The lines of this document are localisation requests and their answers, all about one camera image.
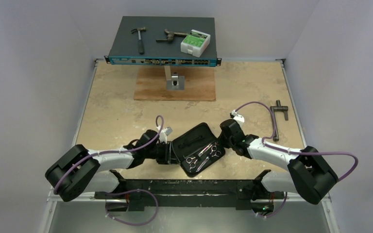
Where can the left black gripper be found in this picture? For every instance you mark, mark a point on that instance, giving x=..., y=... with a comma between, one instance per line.
x=169, y=156

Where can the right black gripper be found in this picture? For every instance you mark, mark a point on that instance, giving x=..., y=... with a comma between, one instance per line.
x=224, y=139

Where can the black comb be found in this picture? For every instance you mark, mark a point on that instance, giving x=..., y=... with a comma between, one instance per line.
x=187, y=143

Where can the silver thinning scissors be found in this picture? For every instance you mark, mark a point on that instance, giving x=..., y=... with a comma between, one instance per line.
x=192, y=160

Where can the black zippered tool case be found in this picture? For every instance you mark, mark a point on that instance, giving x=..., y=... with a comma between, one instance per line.
x=208, y=138

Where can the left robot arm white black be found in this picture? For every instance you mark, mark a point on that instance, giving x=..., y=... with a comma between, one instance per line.
x=81, y=170

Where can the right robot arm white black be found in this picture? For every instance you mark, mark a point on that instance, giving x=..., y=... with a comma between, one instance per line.
x=306, y=171

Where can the silver scissors in case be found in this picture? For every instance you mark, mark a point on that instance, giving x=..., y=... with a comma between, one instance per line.
x=213, y=153

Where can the wooden board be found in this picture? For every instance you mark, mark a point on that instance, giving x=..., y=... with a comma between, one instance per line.
x=195, y=84

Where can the white green plastic box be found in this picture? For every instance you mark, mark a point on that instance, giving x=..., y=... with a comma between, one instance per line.
x=195, y=43

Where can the claw hammer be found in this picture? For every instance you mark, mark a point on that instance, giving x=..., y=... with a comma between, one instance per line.
x=141, y=49

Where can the rusty metal clamp tool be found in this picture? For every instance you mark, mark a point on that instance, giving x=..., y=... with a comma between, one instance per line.
x=170, y=35

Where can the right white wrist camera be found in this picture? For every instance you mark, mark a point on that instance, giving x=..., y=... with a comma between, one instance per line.
x=237, y=117

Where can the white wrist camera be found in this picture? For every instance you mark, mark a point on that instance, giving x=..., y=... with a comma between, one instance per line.
x=237, y=117
x=164, y=133

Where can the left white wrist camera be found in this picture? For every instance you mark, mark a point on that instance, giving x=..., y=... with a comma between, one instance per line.
x=164, y=133

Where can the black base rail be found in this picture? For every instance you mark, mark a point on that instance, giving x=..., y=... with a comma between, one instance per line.
x=238, y=194

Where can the metal stand bracket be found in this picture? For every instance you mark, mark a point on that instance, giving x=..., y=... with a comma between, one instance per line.
x=174, y=81

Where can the network switch rack unit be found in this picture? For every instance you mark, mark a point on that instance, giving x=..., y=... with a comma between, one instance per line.
x=124, y=50

